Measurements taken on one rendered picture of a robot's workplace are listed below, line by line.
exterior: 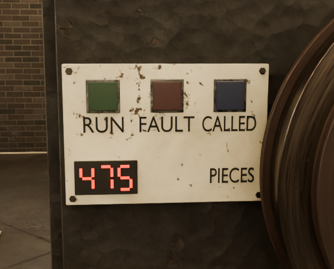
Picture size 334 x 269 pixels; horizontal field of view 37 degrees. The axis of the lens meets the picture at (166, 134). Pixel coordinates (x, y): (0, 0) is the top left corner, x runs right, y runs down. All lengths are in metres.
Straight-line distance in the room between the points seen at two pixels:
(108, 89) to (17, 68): 6.13
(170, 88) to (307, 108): 0.18
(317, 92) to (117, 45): 0.26
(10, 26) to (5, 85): 0.76
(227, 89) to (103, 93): 0.16
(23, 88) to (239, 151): 6.16
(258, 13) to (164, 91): 0.16
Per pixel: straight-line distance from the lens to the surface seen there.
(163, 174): 0.64
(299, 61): 0.58
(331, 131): 0.51
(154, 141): 0.63
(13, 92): 6.77
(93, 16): 0.64
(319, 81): 0.52
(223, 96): 0.63
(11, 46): 6.76
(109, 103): 0.62
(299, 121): 0.52
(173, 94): 0.62
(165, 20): 0.64
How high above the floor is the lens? 1.25
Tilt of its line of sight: 9 degrees down
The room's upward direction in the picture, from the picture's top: straight up
